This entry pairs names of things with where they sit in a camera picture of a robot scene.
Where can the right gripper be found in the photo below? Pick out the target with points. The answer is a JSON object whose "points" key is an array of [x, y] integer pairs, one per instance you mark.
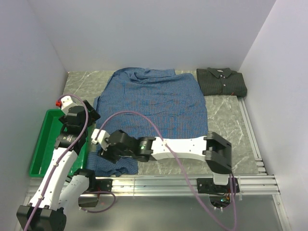
{"points": [[107, 155]]}

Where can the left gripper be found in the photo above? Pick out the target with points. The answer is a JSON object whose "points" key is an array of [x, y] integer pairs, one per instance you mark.
{"points": [[93, 115]]}

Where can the blue plaid long sleeve shirt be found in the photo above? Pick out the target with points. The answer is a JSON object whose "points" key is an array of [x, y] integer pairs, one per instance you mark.
{"points": [[147, 102]]}

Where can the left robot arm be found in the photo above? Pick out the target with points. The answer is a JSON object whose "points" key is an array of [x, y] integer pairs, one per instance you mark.
{"points": [[47, 209]]}

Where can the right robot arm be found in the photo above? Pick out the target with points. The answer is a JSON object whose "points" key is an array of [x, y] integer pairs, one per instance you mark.
{"points": [[212, 149]]}

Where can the green plastic tray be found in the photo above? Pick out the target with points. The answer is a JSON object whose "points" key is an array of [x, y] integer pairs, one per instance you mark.
{"points": [[42, 156]]}

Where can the folded dark striped shirt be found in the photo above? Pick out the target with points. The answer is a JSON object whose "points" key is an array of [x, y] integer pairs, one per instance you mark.
{"points": [[221, 81]]}

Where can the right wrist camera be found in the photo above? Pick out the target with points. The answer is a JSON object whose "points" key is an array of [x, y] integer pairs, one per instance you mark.
{"points": [[99, 137]]}

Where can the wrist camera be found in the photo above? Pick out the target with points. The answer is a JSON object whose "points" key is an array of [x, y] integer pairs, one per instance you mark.
{"points": [[65, 103], [99, 137]]}

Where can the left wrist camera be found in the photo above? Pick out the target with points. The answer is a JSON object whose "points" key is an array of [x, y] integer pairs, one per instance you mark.
{"points": [[65, 103]]}

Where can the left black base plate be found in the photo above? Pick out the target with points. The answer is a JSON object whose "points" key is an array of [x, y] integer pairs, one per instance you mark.
{"points": [[104, 185]]}

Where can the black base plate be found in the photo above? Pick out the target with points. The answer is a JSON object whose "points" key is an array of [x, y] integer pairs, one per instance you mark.
{"points": [[207, 186], [104, 185]]}

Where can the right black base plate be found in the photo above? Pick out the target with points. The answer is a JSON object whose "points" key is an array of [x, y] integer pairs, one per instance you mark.
{"points": [[207, 186]]}

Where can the aluminium mounting rail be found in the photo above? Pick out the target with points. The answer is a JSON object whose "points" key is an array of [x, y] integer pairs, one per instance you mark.
{"points": [[176, 185]]}

